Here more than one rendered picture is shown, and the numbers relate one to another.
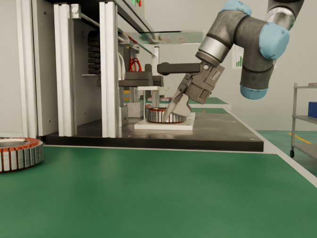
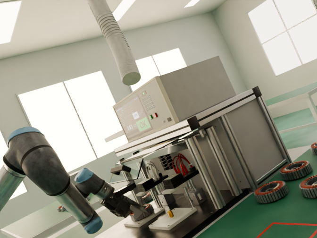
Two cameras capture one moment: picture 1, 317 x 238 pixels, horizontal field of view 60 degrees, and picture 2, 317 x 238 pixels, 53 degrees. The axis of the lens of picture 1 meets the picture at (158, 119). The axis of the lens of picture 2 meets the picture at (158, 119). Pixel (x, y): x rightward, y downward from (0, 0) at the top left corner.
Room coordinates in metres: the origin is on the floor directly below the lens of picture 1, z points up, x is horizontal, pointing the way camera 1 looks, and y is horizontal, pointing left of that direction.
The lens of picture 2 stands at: (2.03, -0.85, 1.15)
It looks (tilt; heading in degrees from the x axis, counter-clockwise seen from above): 1 degrees up; 137
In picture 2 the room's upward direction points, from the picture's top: 24 degrees counter-clockwise
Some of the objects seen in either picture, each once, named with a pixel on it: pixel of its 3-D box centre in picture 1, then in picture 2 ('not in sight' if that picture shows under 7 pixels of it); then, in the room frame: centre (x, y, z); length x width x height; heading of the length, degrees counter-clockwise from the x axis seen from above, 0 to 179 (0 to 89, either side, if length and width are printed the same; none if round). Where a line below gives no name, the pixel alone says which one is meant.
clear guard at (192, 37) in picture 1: (174, 45); (153, 156); (1.06, -0.06, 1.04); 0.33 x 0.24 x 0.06; 81
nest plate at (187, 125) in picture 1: (166, 123); (144, 216); (0.77, -0.02, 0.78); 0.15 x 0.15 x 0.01; 81
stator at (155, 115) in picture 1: (166, 114); (141, 212); (0.77, -0.02, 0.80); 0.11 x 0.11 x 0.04
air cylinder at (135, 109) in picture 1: (136, 109); (195, 196); (1.03, 0.08, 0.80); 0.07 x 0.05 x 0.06; 171
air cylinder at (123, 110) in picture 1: (116, 115); (165, 198); (0.79, 0.12, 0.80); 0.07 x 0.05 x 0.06; 171
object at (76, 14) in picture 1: (117, 37); (162, 146); (0.91, 0.13, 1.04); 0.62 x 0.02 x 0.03; 171
